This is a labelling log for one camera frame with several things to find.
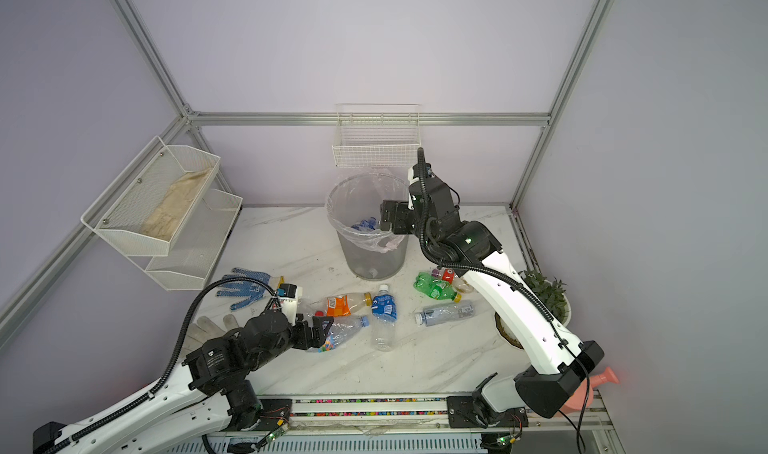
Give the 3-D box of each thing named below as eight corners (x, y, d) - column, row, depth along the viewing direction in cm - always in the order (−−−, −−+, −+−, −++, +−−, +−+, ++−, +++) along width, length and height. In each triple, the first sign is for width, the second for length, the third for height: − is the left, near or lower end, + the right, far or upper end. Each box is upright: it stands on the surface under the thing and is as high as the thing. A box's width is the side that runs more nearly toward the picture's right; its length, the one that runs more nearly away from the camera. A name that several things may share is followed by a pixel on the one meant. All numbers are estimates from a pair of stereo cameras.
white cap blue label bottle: (371, 351, 85) (370, 346, 82) (374, 291, 98) (373, 284, 94) (397, 351, 85) (397, 346, 82) (397, 291, 98) (397, 284, 94)
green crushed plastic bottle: (411, 289, 98) (412, 282, 94) (417, 277, 101) (418, 269, 97) (458, 307, 94) (461, 300, 90) (462, 293, 97) (465, 286, 93)
